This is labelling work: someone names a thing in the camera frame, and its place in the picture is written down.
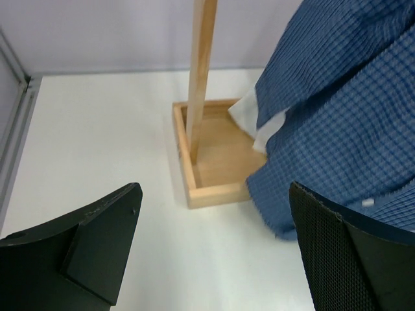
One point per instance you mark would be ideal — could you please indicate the left aluminium frame post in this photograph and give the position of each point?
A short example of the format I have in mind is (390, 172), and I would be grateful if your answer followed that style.
(19, 92)

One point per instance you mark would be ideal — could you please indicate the wooden clothes rack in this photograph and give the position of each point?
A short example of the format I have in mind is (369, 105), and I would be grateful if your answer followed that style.
(216, 156)

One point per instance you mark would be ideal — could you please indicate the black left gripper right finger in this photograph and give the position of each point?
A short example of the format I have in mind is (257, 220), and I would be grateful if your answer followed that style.
(351, 261)

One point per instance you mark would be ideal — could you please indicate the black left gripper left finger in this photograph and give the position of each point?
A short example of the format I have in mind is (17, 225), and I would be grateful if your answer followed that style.
(74, 262)

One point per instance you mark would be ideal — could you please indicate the white shirt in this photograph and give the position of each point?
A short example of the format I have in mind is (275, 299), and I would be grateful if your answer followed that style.
(245, 113)

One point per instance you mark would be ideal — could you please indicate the blue checked shirt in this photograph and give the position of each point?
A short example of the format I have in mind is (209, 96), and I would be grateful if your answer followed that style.
(343, 74)

